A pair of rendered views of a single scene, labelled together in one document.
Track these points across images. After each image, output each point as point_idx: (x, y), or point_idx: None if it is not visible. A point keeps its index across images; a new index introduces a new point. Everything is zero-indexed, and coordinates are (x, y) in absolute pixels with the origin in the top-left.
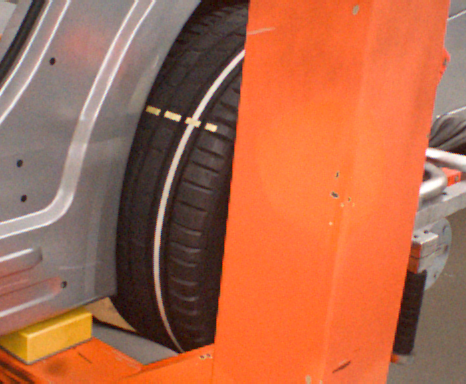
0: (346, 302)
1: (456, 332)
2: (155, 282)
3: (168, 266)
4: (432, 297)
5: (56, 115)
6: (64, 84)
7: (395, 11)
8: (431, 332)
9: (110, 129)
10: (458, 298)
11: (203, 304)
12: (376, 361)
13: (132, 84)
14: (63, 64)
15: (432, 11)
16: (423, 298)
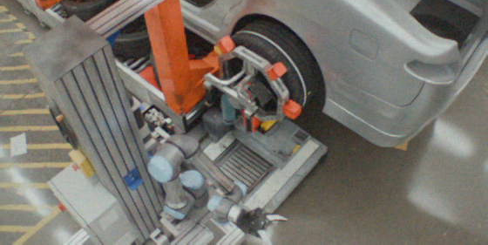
0: (157, 62)
1: (423, 221)
2: None
3: None
4: (452, 215)
5: (219, 14)
6: (220, 10)
7: (150, 26)
8: (419, 211)
9: (226, 24)
10: (456, 227)
11: None
12: (169, 80)
13: (229, 19)
14: (219, 6)
15: (159, 32)
16: (450, 211)
